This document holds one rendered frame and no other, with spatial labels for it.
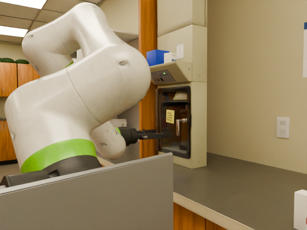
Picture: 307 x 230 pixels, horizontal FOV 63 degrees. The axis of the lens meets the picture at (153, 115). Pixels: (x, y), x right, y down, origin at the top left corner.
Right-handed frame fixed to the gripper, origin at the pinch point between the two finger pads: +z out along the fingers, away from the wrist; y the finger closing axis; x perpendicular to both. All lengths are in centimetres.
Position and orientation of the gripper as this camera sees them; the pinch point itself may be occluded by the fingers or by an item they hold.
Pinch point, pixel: (161, 133)
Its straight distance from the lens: 130.1
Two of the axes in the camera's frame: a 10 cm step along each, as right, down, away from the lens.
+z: 8.2, -0.3, 5.7
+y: -5.7, -0.3, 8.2
